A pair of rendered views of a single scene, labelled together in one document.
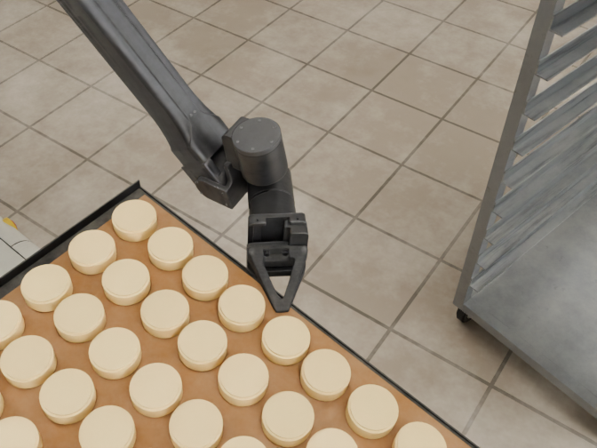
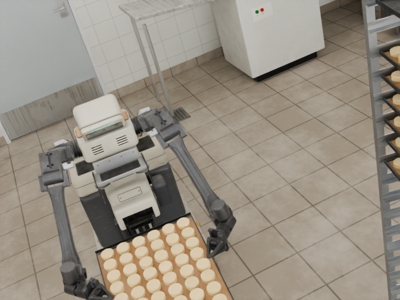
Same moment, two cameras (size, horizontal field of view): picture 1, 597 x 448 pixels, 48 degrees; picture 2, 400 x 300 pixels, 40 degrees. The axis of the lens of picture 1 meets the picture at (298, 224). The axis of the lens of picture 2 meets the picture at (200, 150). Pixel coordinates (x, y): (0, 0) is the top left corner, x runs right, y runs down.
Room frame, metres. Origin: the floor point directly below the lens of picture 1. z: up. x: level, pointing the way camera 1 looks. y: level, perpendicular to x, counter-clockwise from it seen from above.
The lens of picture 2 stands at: (-0.64, -1.01, 2.34)
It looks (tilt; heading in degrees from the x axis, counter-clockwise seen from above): 32 degrees down; 41
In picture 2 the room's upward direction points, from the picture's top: 17 degrees counter-clockwise
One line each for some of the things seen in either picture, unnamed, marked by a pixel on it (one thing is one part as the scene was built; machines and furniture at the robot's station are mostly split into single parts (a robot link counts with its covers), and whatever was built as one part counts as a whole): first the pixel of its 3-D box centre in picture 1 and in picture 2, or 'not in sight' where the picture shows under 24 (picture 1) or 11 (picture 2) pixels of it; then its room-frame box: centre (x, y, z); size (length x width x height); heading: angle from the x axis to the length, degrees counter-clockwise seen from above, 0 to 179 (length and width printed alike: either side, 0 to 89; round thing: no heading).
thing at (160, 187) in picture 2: not in sight; (146, 204); (0.94, 0.83, 0.61); 0.28 x 0.27 x 0.25; 140
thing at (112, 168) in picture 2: not in sight; (121, 174); (0.81, 0.77, 0.93); 0.28 x 0.16 x 0.22; 140
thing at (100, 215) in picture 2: not in sight; (127, 187); (1.05, 1.07, 0.59); 0.55 x 0.34 x 0.83; 140
